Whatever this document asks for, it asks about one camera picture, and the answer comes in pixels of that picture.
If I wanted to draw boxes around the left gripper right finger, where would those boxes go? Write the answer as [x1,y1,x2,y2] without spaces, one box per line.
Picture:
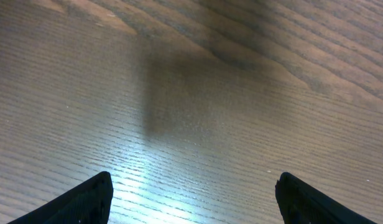
[275,172,375,224]

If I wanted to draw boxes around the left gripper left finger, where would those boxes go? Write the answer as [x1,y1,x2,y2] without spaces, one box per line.
[9,171,114,224]

